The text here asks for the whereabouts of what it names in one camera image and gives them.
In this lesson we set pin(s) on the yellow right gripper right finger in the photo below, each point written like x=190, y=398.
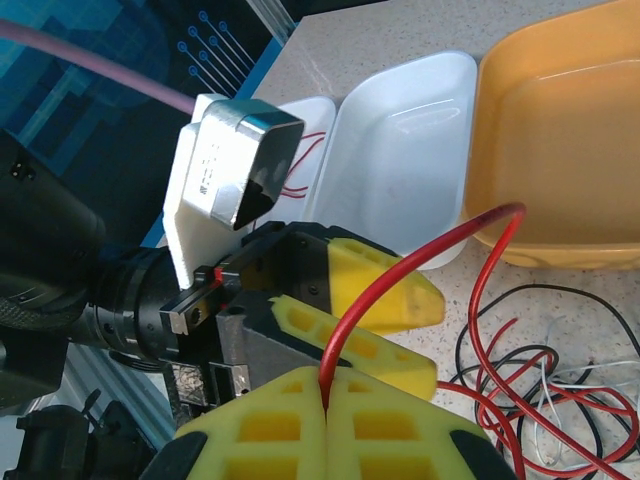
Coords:
x=340, y=450

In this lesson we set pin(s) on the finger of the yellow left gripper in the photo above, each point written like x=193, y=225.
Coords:
x=380, y=360
x=415, y=305

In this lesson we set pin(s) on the orange plastic tray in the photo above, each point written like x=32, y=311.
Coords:
x=565, y=125

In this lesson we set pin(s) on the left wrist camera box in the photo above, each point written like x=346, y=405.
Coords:
x=220, y=165

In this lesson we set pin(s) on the small white plastic tray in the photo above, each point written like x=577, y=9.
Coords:
x=320, y=112

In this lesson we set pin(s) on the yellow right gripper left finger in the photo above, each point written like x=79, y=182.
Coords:
x=312, y=400

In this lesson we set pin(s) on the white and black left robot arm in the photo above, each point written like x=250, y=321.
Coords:
x=45, y=225

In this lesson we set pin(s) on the large white plastic tray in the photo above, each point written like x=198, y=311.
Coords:
x=400, y=165

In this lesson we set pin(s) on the aluminium corner post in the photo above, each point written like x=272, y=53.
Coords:
x=275, y=15

